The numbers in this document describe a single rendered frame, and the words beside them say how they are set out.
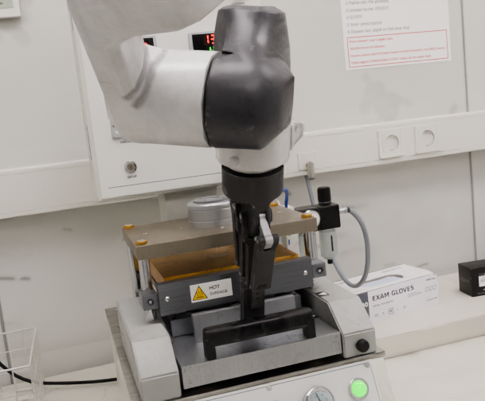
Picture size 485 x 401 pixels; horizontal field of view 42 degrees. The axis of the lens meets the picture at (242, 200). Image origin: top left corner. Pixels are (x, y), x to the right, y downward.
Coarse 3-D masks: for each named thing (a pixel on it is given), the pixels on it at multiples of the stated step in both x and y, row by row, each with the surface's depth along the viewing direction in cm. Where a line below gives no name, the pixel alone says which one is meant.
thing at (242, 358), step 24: (216, 312) 87; (240, 312) 88; (264, 312) 89; (192, 336) 90; (288, 336) 86; (336, 336) 85; (192, 360) 81; (216, 360) 80; (240, 360) 81; (264, 360) 82; (288, 360) 83; (192, 384) 80
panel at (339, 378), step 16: (336, 368) 85; (352, 368) 85; (368, 368) 86; (272, 384) 82; (288, 384) 83; (304, 384) 83; (320, 384) 84; (336, 384) 84; (368, 384) 85; (208, 400) 80; (224, 400) 80; (240, 400) 81; (256, 400) 81; (272, 400) 82; (288, 400) 82; (336, 400) 84; (352, 400) 84; (368, 400) 84
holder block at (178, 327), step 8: (296, 296) 95; (296, 304) 95; (168, 320) 92; (176, 320) 90; (184, 320) 90; (168, 328) 93; (176, 328) 90; (184, 328) 90; (192, 328) 91; (176, 336) 90
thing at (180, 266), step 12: (192, 252) 103; (204, 252) 102; (216, 252) 97; (228, 252) 99; (276, 252) 96; (288, 252) 96; (156, 264) 97; (168, 264) 96; (180, 264) 95; (192, 264) 95; (204, 264) 94; (216, 264) 93; (228, 264) 92; (156, 276) 95; (168, 276) 89; (180, 276) 89
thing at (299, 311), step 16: (240, 320) 82; (256, 320) 82; (272, 320) 82; (288, 320) 83; (304, 320) 83; (208, 336) 80; (224, 336) 80; (240, 336) 81; (256, 336) 82; (208, 352) 80
